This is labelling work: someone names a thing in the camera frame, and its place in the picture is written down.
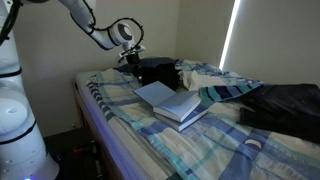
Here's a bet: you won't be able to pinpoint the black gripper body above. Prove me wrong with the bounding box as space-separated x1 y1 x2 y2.
125 52 143 77

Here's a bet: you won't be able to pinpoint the blue paperback book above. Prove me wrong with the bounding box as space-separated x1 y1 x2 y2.
132 80 203 123

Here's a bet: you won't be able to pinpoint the thick book with white pages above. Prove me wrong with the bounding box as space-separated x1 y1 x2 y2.
153 103 210 133

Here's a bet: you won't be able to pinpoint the black garment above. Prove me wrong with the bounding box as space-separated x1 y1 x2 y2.
138 61 181 92

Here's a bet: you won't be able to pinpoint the dark blue pillow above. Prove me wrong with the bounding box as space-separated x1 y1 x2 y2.
114 56 180 75

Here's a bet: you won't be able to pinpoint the white crumpled cloth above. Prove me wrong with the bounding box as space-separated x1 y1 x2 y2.
179 69 242 93

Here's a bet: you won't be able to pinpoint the teal navy striped cloth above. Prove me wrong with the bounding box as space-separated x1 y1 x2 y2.
198 82 265 105

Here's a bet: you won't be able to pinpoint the blue checkered blanket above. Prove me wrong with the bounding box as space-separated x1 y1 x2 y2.
86 59 320 180

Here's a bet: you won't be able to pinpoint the dark denim jeans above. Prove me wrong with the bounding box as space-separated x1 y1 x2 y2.
236 82 320 145

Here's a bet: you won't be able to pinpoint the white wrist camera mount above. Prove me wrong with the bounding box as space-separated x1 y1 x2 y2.
117 44 147 64

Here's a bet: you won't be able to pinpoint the wooden bed frame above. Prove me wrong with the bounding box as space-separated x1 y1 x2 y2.
72 81 125 180

